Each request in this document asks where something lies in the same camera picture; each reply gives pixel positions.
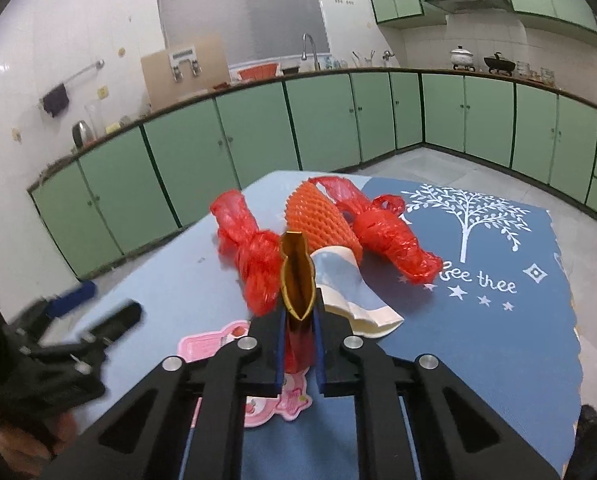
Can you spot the window roller blind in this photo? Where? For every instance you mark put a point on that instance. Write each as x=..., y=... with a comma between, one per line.
x=249, y=30

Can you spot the black trash bin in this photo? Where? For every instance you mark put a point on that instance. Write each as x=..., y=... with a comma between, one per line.
x=585, y=449

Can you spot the cardboard box with scale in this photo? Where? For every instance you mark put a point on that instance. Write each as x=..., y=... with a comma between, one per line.
x=179, y=73

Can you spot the steel kettle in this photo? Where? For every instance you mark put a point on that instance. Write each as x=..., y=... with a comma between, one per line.
x=82, y=134

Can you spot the orange foam fruit net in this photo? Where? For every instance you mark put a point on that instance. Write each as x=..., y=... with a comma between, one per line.
x=309, y=211

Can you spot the pink toy blister package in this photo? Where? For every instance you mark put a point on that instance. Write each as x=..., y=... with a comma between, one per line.
x=287, y=399

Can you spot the red plastic bag with handles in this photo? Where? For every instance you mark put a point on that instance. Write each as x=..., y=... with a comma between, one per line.
x=379, y=228

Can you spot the red gold snack wrapper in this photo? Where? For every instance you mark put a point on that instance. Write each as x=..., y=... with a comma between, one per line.
x=298, y=294

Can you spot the dark towel on rail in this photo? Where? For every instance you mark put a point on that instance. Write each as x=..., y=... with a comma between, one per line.
x=55, y=102

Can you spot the red basin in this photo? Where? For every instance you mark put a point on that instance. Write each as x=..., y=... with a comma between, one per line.
x=259, y=72

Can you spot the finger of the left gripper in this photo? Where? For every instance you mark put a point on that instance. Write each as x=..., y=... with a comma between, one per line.
x=62, y=305

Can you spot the green lower kitchen cabinets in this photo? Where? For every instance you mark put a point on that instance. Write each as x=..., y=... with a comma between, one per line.
x=122, y=195

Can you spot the blue white paper cup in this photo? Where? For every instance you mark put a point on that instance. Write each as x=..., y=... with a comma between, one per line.
x=346, y=293

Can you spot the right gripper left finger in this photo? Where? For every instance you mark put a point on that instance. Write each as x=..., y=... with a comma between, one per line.
x=183, y=420

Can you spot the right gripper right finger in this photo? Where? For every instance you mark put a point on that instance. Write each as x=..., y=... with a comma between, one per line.
x=417, y=419

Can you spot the dark blue tree mat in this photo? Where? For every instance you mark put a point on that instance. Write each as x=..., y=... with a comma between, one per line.
x=503, y=322

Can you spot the range hood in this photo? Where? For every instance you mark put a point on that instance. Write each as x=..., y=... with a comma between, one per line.
x=465, y=6

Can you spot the white cooking pot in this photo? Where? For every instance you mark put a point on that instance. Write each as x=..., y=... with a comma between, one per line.
x=462, y=59

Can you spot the black wok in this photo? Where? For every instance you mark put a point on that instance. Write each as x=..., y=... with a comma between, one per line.
x=497, y=64

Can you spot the person's left hand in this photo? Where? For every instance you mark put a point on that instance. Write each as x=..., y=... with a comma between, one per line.
x=26, y=455

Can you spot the chrome kitchen faucet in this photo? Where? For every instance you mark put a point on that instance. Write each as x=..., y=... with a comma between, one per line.
x=309, y=48

